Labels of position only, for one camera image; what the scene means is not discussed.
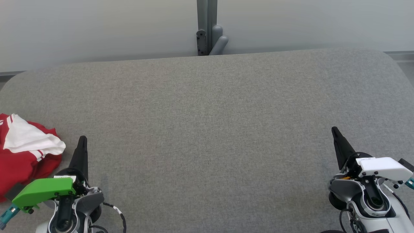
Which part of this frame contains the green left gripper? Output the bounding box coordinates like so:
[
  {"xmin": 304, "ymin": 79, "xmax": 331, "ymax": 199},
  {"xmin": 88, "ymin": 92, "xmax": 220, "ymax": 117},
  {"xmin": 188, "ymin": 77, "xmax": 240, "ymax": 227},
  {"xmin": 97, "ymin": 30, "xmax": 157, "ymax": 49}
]
[{"xmin": 12, "ymin": 136, "xmax": 94, "ymax": 215}]

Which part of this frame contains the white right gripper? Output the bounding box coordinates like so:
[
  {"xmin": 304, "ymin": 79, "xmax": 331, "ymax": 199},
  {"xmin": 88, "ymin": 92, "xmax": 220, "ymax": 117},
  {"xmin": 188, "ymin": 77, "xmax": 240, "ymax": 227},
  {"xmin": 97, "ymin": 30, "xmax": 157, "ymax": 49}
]
[{"xmin": 331, "ymin": 127, "xmax": 414, "ymax": 189}]

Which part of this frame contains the red white basketball jersey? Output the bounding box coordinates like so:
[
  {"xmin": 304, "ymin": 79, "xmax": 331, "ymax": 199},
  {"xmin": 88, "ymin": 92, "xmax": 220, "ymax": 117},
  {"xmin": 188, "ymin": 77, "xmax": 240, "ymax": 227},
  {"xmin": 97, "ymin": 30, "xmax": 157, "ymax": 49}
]
[{"xmin": 0, "ymin": 113, "xmax": 66, "ymax": 203}]

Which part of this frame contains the grey fabric sofa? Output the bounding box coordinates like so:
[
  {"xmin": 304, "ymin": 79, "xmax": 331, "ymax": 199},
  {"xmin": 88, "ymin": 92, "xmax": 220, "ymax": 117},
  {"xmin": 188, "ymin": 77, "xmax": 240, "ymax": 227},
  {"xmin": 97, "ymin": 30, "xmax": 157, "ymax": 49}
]
[{"xmin": 0, "ymin": 48, "xmax": 414, "ymax": 233}]

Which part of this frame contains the black white banded cable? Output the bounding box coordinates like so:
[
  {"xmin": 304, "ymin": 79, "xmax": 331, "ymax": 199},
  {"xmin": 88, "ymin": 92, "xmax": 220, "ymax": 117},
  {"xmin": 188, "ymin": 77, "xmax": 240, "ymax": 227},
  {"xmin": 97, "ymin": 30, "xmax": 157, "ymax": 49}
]
[{"xmin": 102, "ymin": 202, "xmax": 127, "ymax": 233}]

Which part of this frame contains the thin black looped cable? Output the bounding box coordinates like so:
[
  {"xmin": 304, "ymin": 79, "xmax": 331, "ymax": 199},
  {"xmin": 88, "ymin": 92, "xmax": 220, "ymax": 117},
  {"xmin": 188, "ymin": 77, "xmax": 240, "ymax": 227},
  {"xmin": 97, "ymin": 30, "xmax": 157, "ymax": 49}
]
[{"xmin": 338, "ymin": 209, "xmax": 357, "ymax": 233}]

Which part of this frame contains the teal left camera connector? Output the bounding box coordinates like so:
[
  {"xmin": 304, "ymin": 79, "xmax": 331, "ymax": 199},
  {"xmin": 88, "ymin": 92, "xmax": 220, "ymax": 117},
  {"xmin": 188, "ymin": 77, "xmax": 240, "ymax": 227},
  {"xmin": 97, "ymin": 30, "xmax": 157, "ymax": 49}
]
[{"xmin": 0, "ymin": 204, "xmax": 21, "ymax": 225}]

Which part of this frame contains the grey metal partition post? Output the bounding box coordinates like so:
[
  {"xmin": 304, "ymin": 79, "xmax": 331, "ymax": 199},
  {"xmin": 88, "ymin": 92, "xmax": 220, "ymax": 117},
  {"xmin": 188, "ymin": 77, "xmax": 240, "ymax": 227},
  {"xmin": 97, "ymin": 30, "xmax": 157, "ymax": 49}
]
[{"xmin": 196, "ymin": 0, "xmax": 229, "ymax": 56}]

